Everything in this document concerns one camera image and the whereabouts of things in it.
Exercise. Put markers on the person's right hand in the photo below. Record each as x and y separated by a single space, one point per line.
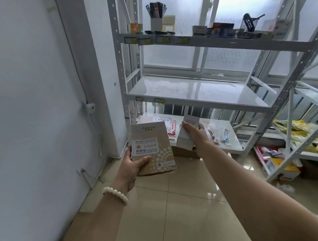
200 140

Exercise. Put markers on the person's left hand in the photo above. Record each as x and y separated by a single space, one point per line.
125 173

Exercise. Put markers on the person's left thumb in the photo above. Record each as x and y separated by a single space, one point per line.
142 162

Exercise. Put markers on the person's right thumb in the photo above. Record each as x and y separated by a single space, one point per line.
188 126

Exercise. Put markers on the white pink-topped box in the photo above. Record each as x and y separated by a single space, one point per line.
185 140

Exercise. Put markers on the tan printed box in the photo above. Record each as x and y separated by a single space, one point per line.
152 146

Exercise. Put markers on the person's left forearm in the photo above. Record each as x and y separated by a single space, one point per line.
99 218

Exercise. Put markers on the person's right forearm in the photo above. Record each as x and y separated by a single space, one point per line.
248 188

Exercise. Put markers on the red white packet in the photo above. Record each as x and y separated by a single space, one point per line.
172 129

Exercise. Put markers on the brown cardboard box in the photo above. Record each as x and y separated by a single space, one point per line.
185 152

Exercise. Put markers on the clear small packet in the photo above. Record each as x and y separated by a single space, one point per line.
215 134

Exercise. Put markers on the white metal shelf rack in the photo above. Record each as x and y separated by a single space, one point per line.
198 91
301 99

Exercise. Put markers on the blue white packet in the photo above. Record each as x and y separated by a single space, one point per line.
226 135

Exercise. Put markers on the frosted window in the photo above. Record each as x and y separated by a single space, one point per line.
223 59

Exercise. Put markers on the pink plastic basket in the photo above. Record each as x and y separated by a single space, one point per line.
267 155

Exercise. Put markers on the white small box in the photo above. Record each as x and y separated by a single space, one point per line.
200 30

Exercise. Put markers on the orange dark box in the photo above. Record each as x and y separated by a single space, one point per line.
223 29

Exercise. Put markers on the beige small box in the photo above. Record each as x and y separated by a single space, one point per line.
169 23

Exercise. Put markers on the white pen cup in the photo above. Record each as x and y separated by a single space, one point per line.
156 24

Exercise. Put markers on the yellow white cardboard box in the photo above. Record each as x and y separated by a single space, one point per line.
285 170

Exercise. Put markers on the yellow orange small box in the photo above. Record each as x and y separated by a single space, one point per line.
136 28

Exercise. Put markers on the pile of yellow packets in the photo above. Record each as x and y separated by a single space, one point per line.
300 132

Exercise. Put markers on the black mesh pen holder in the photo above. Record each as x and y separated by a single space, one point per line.
247 28

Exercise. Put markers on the pale flat boxes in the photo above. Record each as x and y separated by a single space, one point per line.
275 29

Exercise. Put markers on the white wall socket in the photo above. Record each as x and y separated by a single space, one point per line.
80 170

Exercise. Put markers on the white wall device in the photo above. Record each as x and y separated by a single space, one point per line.
90 107

